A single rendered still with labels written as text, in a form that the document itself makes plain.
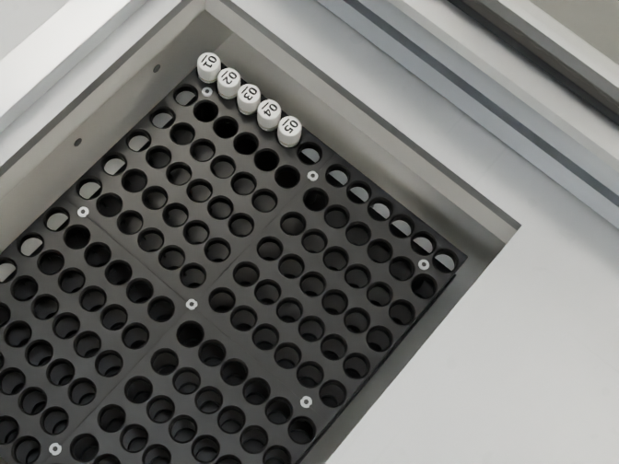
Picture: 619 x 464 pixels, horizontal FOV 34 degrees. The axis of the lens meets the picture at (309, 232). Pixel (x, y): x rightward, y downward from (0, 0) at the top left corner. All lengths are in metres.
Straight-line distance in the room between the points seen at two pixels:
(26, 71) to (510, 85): 0.22
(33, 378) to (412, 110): 0.22
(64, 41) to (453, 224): 0.24
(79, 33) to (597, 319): 0.28
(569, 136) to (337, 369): 0.15
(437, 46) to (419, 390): 0.16
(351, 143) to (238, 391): 0.19
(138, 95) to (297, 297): 0.16
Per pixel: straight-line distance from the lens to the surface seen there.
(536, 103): 0.46
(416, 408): 0.45
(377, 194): 0.53
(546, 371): 0.47
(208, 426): 0.49
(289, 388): 0.49
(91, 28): 0.50
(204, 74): 0.54
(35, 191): 0.57
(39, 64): 0.50
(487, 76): 0.47
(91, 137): 0.58
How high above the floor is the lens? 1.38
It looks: 69 degrees down
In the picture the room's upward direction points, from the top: 11 degrees clockwise
